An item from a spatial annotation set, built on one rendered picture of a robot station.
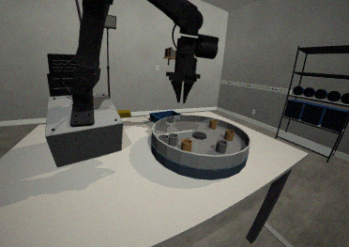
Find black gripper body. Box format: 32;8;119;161
166;54;201;83

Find grey metal bushing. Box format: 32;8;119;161
216;140;228;154
168;133;178;147
159;134;169;145

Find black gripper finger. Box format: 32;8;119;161
183;82;194;103
171;81;182;103

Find bronze bushing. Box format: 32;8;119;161
209;120;218;129
181;139;192;152
224;130;235;141

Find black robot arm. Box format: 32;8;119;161
70;0;219;127

